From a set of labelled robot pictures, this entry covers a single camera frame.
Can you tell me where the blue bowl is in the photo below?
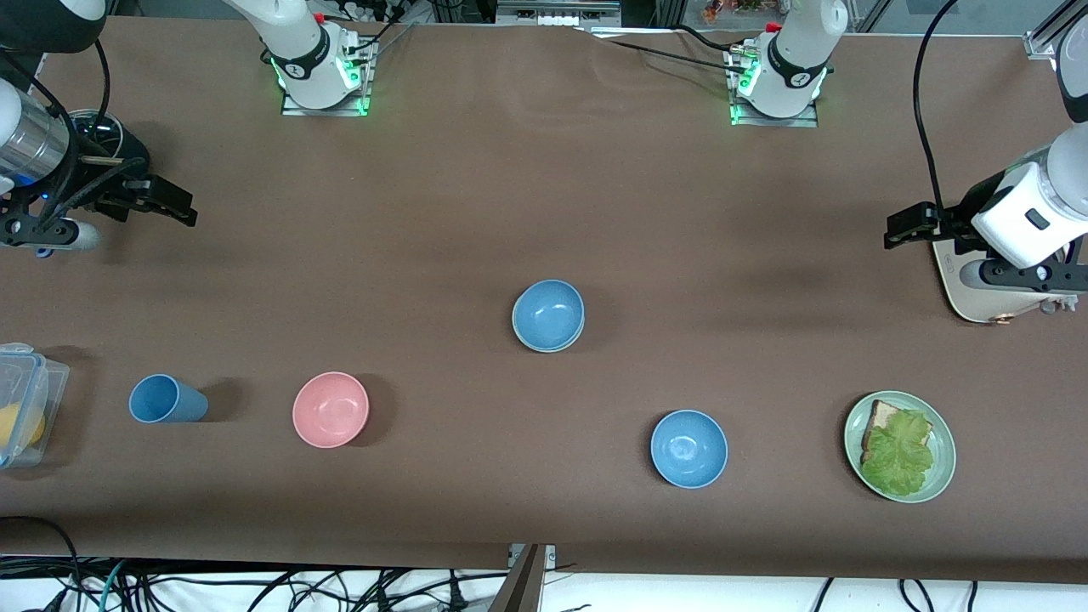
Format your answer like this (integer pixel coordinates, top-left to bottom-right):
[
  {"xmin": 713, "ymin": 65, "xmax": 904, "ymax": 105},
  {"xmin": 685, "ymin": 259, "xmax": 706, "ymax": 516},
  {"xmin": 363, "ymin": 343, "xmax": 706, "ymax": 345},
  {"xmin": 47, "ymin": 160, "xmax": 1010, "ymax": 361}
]
[
  {"xmin": 650, "ymin": 410, "xmax": 729, "ymax": 490},
  {"xmin": 513, "ymin": 280, "xmax": 586, "ymax": 351}
]

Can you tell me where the mint green bowl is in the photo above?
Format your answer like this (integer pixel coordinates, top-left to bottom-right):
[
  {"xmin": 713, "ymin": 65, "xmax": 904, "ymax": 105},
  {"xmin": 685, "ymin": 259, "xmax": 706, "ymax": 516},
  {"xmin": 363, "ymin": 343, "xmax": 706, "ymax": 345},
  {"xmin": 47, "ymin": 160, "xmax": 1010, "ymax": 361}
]
[{"xmin": 512, "ymin": 289, "xmax": 587, "ymax": 354}]

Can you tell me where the pink bowl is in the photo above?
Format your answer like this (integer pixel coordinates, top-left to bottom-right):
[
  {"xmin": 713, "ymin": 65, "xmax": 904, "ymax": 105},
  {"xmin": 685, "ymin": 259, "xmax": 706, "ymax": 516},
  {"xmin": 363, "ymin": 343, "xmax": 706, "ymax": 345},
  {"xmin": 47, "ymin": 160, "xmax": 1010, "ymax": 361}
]
[{"xmin": 292, "ymin": 371, "xmax": 371, "ymax": 449}]

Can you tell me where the cream toaster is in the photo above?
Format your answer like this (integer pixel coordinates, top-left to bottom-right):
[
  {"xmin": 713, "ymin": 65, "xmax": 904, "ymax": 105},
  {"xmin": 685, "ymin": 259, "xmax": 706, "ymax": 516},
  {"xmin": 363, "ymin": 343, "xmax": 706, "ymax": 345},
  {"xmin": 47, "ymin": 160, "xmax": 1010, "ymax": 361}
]
[{"xmin": 933, "ymin": 238, "xmax": 1088, "ymax": 325}]

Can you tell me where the toast slice under lettuce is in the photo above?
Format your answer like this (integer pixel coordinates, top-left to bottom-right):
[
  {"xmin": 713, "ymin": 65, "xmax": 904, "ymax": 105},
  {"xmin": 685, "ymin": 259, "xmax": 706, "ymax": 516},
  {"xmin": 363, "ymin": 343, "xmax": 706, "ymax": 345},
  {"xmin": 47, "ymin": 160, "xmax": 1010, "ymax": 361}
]
[{"xmin": 861, "ymin": 399, "xmax": 904, "ymax": 464}]

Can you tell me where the blue ribbed cup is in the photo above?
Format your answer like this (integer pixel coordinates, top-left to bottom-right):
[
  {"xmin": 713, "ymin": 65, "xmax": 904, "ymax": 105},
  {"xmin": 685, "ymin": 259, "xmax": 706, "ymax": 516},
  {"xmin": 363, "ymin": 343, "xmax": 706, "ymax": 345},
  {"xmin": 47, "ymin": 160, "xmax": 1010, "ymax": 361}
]
[{"xmin": 128, "ymin": 374, "xmax": 209, "ymax": 424}]

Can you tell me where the clear plastic container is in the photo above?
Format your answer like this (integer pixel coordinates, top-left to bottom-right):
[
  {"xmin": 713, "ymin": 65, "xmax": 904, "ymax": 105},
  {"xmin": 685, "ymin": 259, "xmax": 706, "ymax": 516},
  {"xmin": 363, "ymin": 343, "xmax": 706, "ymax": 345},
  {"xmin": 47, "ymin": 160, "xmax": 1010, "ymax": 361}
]
[{"xmin": 0, "ymin": 343, "xmax": 71, "ymax": 470}]

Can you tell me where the green lettuce leaf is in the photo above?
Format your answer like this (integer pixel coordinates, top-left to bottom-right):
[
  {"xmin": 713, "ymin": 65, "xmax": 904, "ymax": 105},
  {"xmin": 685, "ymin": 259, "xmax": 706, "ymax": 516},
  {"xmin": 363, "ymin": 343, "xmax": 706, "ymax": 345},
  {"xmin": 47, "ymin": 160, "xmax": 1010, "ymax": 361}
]
[{"xmin": 860, "ymin": 411, "xmax": 936, "ymax": 498}]

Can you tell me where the green plate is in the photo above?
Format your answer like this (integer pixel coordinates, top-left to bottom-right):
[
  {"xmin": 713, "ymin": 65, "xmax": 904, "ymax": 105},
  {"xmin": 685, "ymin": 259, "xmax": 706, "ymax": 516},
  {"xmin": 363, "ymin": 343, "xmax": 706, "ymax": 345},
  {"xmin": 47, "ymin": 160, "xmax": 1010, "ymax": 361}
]
[{"xmin": 844, "ymin": 391, "xmax": 957, "ymax": 504}]

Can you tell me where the yellow fruit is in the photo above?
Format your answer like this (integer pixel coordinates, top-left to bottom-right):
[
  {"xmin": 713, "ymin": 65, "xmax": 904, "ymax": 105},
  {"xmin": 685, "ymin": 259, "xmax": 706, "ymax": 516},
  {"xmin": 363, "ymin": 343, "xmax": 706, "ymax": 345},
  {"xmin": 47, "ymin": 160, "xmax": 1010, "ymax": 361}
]
[{"xmin": 0, "ymin": 404, "xmax": 45, "ymax": 456}]

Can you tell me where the white power strip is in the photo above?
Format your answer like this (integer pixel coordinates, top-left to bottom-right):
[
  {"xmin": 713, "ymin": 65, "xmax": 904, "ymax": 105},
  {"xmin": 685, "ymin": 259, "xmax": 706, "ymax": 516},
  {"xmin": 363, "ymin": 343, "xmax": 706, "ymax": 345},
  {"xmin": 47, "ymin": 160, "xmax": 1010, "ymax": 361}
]
[{"xmin": 313, "ymin": 0, "xmax": 402, "ymax": 24}]

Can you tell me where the brown table cloth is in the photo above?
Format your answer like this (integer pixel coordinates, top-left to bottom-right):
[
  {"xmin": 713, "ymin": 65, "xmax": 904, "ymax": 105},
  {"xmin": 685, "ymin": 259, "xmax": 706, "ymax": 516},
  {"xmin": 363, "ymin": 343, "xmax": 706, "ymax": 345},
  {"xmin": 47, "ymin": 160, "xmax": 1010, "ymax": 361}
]
[{"xmin": 0, "ymin": 17, "xmax": 1088, "ymax": 587}]

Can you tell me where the dark table leg strip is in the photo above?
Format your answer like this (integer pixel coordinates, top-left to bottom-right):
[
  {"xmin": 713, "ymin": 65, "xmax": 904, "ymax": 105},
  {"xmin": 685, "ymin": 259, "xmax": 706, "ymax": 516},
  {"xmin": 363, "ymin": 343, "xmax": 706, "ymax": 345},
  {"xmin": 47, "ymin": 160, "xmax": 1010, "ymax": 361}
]
[{"xmin": 489, "ymin": 544, "xmax": 558, "ymax": 612}]

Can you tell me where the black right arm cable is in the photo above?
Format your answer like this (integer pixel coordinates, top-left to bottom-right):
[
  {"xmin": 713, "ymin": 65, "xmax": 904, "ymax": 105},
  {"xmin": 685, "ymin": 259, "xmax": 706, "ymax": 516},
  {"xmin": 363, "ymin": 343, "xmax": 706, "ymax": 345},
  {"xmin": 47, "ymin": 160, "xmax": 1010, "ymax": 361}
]
[{"xmin": 92, "ymin": 38, "xmax": 114, "ymax": 133}]

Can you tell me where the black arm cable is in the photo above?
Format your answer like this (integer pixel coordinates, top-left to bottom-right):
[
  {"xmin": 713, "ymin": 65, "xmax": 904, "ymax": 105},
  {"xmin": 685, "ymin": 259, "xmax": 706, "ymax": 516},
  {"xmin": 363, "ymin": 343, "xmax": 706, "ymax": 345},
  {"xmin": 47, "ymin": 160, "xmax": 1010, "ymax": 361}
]
[
  {"xmin": 92, "ymin": 38, "xmax": 114, "ymax": 133},
  {"xmin": 913, "ymin": 0, "xmax": 966, "ymax": 212}
]

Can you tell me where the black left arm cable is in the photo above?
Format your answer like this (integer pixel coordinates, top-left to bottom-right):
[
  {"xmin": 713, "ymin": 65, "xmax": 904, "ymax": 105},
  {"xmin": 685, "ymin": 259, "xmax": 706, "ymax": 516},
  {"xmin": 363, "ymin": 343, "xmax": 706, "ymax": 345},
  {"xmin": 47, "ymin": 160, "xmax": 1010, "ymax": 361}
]
[{"xmin": 913, "ymin": 0, "xmax": 966, "ymax": 212}]

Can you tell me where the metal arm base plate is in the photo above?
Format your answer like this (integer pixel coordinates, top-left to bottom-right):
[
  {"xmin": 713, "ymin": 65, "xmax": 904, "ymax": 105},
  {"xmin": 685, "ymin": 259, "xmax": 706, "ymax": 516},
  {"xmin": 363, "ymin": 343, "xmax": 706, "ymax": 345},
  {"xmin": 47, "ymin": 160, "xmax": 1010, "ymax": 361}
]
[
  {"xmin": 280, "ymin": 38, "xmax": 377, "ymax": 117},
  {"xmin": 729, "ymin": 51, "xmax": 821, "ymax": 128}
]

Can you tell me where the black cable across cloth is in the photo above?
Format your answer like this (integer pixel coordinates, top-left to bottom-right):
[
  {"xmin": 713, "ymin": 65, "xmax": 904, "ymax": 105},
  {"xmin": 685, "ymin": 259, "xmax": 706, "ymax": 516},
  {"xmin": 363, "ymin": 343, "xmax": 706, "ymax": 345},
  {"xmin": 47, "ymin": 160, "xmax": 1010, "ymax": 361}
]
[{"xmin": 591, "ymin": 27, "xmax": 745, "ymax": 69}]

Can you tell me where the black looped floor cable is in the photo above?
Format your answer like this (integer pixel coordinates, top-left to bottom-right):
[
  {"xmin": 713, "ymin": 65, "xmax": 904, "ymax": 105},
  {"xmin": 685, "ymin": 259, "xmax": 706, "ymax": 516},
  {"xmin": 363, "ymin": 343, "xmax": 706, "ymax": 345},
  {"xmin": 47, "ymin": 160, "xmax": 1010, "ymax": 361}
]
[{"xmin": 0, "ymin": 516, "xmax": 84, "ymax": 612}]

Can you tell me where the teal floor cable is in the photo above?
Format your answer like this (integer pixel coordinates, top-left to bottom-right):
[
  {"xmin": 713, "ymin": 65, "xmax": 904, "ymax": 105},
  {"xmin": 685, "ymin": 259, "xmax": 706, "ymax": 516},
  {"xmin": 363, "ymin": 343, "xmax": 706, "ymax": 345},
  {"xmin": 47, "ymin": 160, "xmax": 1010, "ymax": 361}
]
[{"xmin": 98, "ymin": 558, "xmax": 130, "ymax": 612}]

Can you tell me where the aluminium frame profile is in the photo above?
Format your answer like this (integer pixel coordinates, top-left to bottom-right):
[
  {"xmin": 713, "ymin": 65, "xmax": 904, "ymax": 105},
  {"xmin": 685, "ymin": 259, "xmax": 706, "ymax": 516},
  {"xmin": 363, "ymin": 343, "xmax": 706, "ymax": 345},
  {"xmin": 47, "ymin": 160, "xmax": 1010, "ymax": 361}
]
[{"xmin": 496, "ymin": 0, "xmax": 623, "ymax": 28}]

